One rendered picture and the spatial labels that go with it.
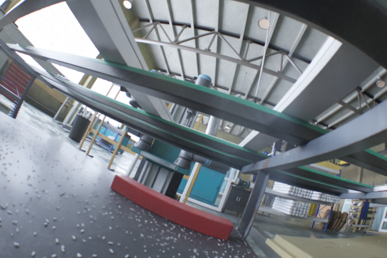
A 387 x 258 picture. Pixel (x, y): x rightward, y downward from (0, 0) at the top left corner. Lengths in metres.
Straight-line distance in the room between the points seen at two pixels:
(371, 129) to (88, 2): 0.41
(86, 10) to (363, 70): 0.41
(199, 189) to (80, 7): 4.39
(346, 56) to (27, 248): 0.34
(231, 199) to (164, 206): 3.94
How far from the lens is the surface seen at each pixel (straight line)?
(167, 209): 0.38
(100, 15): 0.31
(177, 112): 2.03
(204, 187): 4.45
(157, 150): 1.86
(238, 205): 4.35
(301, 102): 0.28
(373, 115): 0.22
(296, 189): 4.74
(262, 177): 0.57
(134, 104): 0.89
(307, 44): 9.84
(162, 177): 1.92
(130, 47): 0.41
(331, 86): 0.25
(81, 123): 5.23
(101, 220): 0.26
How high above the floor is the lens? 0.71
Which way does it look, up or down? 19 degrees up
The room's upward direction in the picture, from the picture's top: 23 degrees clockwise
